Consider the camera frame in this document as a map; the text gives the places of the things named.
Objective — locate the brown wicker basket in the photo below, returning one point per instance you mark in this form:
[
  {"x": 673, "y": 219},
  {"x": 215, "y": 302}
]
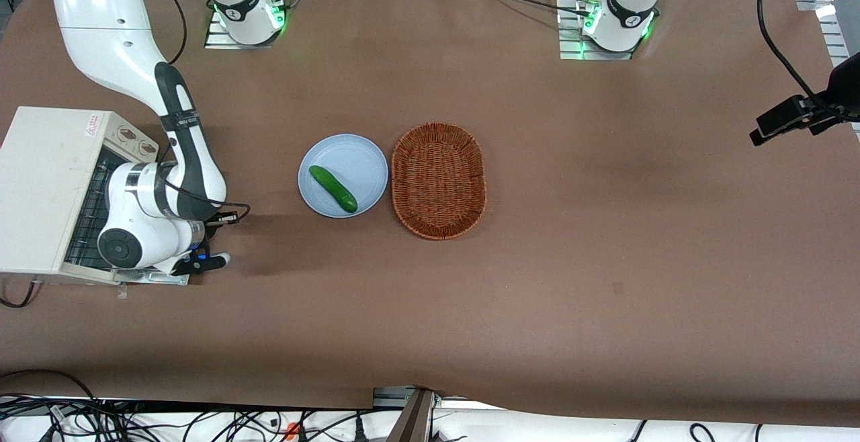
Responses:
[{"x": 438, "y": 180}]

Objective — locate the black boxy clamp-mounted device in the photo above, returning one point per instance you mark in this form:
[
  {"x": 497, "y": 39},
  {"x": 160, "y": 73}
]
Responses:
[{"x": 786, "y": 119}]

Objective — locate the brown table cover sheet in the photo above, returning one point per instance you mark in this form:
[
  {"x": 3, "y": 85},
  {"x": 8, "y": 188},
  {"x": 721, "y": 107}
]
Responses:
[{"x": 537, "y": 294}]

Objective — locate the clear tape piece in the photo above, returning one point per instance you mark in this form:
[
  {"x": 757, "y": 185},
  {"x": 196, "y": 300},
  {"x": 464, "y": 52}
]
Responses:
[{"x": 121, "y": 291}]

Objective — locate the silver oven knob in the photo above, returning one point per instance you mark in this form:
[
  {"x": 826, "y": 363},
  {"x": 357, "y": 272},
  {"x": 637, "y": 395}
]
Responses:
[
  {"x": 125, "y": 134},
  {"x": 145, "y": 150}
]

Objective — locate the aluminium frame profile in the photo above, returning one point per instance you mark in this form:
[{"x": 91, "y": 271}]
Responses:
[{"x": 833, "y": 32}]

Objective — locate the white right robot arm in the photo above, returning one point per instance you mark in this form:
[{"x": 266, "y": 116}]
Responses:
[{"x": 101, "y": 32}]

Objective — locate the aluminium table edge profile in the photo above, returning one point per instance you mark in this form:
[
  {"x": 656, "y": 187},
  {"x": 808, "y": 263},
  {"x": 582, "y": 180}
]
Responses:
[{"x": 393, "y": 396}]

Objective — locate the green cucumber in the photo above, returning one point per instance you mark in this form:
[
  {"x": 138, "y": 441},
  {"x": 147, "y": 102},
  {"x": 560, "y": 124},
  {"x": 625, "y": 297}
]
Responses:
[{"x": 333, "y": 189}]

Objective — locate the light blue plate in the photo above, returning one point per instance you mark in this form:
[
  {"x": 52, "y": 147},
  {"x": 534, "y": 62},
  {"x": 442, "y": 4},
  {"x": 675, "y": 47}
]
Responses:
[{"x": 349, "y": 160}]

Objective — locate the white toaster oven body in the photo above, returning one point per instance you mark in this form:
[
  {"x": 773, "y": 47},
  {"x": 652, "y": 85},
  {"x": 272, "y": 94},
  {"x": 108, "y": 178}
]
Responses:
[{"x": 40, "y": 193}]

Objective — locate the white glass oven door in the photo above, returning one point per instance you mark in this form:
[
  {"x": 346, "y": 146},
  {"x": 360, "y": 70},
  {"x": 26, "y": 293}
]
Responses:
[{"x": 151, "y": 278}]

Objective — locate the red warning sticker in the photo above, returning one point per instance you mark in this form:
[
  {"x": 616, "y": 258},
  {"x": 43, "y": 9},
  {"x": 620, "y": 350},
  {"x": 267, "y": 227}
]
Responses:
[{"x": 92, "y": 124}]

